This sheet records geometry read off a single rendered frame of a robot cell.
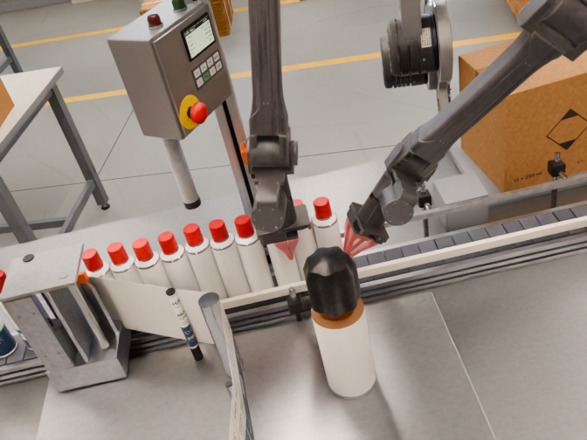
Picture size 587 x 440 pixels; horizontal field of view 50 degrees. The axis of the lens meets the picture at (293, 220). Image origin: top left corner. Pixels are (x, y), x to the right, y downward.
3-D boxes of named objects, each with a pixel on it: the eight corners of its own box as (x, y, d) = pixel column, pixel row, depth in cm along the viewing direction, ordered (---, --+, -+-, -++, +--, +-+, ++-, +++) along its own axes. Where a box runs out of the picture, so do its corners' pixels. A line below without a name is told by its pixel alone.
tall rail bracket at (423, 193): (427, 257, 143) (424, 200, 133) (418, 238, 149) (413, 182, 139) (442, 255, 143) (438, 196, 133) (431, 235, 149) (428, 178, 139)
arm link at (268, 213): (298, 136, 109) (248, 135, 110) (293, 175, 100) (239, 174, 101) (300, 191, 117) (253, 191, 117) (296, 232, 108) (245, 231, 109)
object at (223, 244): (229, 306, 136) (203, 234, 123) (228, 290, 140) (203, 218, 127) (252, 301, 136) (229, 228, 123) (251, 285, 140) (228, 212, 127)
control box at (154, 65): (142, 136, 117) (105, 38, 105) (193, 91, 128) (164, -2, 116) (186, 141, 112) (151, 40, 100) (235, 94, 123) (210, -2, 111)
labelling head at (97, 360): (58, 393, 125) (-3, 303, 110) (68, 343, 136) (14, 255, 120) (127, 377, 125) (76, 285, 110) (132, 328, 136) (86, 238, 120)
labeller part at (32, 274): (0, 302, 110) (-3, 299, 110) (14, 261, 119) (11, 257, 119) (76, 285, 110) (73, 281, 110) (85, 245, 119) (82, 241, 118)
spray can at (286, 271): (288, 299, 134) (268, 225, 122) (274, 287, 138) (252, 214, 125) (307, 286, 136) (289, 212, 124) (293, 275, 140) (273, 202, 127)
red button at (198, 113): (181, 107, 109) (195, 109, 108) (193, 97, 112) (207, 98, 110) (187, 127, 112) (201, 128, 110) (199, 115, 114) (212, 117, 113)
